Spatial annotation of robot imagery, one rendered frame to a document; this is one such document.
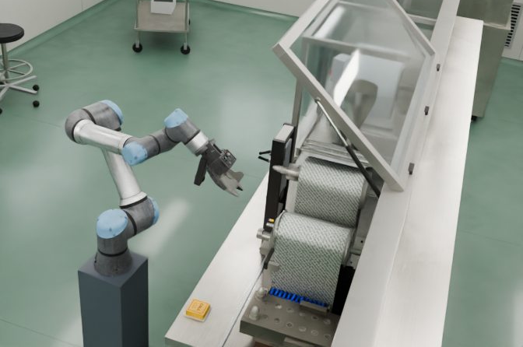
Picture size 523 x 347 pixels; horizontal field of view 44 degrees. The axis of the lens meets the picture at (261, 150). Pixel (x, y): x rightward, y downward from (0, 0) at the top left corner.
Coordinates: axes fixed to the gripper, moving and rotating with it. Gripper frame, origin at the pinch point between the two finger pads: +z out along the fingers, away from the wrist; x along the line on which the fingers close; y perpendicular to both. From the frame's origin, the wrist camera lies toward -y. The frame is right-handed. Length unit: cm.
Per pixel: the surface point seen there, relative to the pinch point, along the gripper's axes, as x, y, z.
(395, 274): -28, 43, 41
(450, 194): 21, 51, 50
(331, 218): 19.3, 9.4, 33.8
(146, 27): 380, -233, -107
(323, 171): 22.3, 18.5, 17.7
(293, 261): -4.8, 0.9, 31.0
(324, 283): -4.8, 4.1, 44.1
